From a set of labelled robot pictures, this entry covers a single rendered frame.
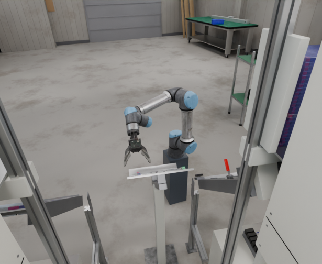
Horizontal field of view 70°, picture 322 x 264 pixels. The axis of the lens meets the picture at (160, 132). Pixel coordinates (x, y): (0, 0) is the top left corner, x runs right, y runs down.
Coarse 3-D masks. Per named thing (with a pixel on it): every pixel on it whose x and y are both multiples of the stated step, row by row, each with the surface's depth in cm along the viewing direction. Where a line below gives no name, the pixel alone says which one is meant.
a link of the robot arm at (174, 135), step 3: (171, 132) 196; (174, 132) 195; (177, 132) 194; (180, 132) 194; (171, 135) 192; (174, 135) 190; (177, 135) 190; (180, 135) 191; (171, 138) 193; (174, 138) 191; (177, 138) 190; (171, 141) 195; (174, 141) 191; (171, 144) 196; (174, 144) 193; (171, 147) 198; (174, 147) 196
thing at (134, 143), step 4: (128, 132) 134; (132, 132) 132; (136, 132) 133; (132, 136) 133; (136, 136) 133; (128, 140) 129; (132, 140) 130; (136, 140) 130; (140, 140) 130; (132, 144) 129; (136, 144) 129; (140, 144) 129; (132, 148) 128; (136, 148) 129; (140, 148) 130
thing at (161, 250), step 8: (160, 192) 135; (160, 200) 139; (160, 208) 143; (160, 216) 147; (160, 224) 151; (160, 232) 155; (160, 240) 160; (152, 248) 188; (160, 248) 165; (168, 248) 188; (152, 256) 182; (160, 256) 170; (168, 256) 182
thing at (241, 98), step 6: (252, 54) 297; (246, 60) 316; (252, 60) 300; (252, 66) 304; (234, 72) 352; (234, 78) 355; (234, 84) 361; (246, 90) 322; (234, 96) 361; (240, 96) 360; (246, 96) 327; (240, 102) 343; (246, 102) 342; (240, 120) 349
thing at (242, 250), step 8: (256, 224) 135; (216, 232) 132; (224, 232) 131; (256, 232) 131; (216, 240) 129; (224, 240) 127; (240, 240) 127; (216, 248) 130; (240, 248) 123; (248, 248) 123; (216, 256) 132; (240, 256) 119; (248, 256) 119
